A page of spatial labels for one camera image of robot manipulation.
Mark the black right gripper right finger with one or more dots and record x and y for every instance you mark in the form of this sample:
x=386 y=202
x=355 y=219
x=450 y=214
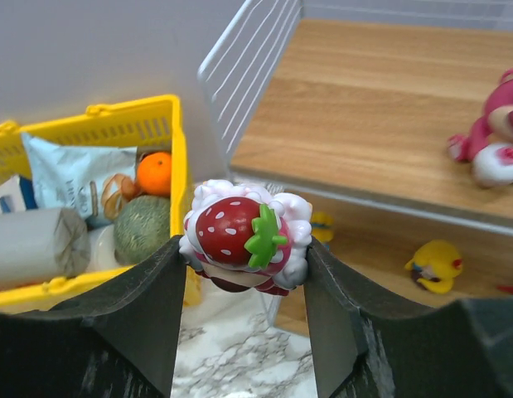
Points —
x=370 y=342

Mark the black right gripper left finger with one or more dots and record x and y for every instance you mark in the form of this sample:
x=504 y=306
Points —
x=117 y=340

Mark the yellow duck figure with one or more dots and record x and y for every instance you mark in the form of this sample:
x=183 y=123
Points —
x=435 y=265

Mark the yellow blue small figure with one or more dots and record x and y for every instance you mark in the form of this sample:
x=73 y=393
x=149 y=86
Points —
x=322 y=227

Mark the pink strawberry cake figure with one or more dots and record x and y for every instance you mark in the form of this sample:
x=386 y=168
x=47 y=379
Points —
x=241 y=237

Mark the red haired mermaid figure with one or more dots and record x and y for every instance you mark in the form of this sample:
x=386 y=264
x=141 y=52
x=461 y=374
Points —
x=508 y=289

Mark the pink bear strawberry figure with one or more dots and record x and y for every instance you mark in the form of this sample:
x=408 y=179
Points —
x=488 y=146

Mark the green melon toy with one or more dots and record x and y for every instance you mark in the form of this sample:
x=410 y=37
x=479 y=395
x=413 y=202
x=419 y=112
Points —
x=141 y=228

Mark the grey paper roll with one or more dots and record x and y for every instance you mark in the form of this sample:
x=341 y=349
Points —
x=39 y=245

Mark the light blue snack bag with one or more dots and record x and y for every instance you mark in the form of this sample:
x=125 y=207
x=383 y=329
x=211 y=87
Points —
x=73 y=176

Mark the orange fruit toy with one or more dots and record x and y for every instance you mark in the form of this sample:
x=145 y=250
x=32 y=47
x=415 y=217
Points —
x=154 y=174

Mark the white blue carton box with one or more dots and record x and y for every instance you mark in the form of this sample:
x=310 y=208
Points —
x=17 y=194

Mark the yellow plastic shopping basket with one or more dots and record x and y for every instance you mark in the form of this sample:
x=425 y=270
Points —
x=151 y=122

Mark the white wire wooden shelf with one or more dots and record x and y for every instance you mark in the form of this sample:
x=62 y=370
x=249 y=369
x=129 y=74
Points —
x=320 y=97

